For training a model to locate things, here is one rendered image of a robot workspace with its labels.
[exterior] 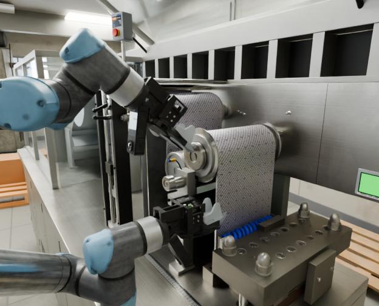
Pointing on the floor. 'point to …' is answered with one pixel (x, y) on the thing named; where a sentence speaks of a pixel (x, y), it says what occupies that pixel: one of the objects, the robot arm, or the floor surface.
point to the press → (0, 139)
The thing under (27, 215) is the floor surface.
